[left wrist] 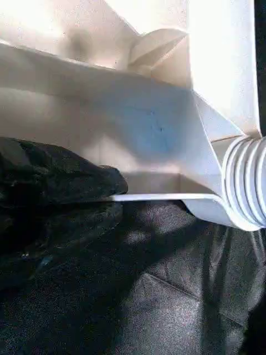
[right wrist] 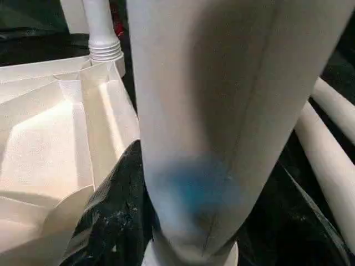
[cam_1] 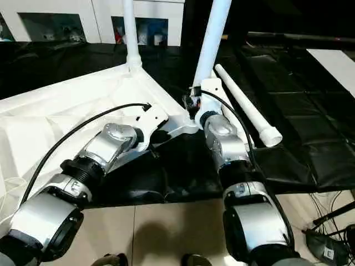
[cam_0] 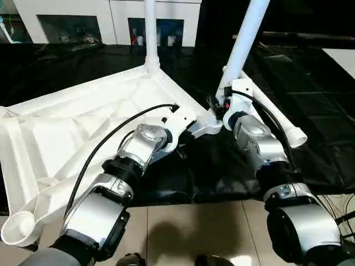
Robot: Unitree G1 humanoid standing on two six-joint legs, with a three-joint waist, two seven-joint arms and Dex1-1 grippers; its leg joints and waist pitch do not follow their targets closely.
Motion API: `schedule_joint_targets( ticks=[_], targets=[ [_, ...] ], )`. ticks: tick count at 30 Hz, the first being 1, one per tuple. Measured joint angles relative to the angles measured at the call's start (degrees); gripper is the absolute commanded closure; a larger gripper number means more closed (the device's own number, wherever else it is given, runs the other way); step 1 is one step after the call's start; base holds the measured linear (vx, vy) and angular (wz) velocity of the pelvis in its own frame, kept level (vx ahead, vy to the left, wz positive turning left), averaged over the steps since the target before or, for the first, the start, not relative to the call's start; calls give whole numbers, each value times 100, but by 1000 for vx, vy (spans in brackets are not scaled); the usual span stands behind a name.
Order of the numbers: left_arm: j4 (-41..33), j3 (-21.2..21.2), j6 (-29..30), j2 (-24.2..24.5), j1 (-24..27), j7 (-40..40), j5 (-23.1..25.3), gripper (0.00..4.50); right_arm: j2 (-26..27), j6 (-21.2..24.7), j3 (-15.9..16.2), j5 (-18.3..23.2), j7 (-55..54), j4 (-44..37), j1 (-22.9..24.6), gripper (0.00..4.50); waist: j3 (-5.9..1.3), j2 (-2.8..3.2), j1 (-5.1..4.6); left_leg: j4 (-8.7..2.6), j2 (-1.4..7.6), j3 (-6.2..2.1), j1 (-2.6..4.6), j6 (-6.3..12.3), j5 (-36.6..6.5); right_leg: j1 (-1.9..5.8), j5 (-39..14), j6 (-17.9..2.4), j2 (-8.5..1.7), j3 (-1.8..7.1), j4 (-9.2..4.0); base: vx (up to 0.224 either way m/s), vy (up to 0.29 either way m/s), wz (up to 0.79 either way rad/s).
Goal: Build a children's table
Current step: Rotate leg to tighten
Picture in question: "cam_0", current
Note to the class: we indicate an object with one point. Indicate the white plastic table top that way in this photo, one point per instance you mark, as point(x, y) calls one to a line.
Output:
point(55, 124)

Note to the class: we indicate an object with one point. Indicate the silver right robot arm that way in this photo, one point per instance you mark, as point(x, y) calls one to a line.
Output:
point(263, 149)

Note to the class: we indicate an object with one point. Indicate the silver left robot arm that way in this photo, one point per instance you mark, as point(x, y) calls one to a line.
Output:
point(133, 155)

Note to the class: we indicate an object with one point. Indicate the white mug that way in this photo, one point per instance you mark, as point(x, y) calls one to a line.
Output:
point(139, 40)
point(171, 40)

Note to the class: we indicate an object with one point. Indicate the red bottle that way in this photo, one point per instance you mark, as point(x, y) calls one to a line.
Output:
point(134, 34)

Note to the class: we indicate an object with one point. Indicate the dark metal bar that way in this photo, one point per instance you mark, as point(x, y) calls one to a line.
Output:
point(308, 35)

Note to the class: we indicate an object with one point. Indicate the dark right robot foot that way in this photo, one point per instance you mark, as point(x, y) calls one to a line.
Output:
point(213, 261)

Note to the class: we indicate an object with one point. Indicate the dark robot foot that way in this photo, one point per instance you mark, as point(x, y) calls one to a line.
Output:
point(131, 260)
point(213, 261)

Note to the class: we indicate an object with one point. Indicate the dark left robot foot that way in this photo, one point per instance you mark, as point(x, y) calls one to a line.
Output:
point(131, 260)

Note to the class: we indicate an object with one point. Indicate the white flat board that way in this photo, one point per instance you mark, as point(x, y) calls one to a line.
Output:
point(341, 58)

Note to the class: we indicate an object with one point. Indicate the white glass door cabinet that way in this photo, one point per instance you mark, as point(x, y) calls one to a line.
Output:
point(111, 8)

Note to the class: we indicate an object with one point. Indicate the black work mat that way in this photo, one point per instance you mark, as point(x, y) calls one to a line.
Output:
point(69, 63)

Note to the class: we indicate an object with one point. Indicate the small white figurine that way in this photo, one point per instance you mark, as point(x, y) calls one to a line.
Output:
point(63, 38)

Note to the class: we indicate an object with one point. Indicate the white pipe with blue bands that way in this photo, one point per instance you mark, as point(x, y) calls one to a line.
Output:
point(6, 33)

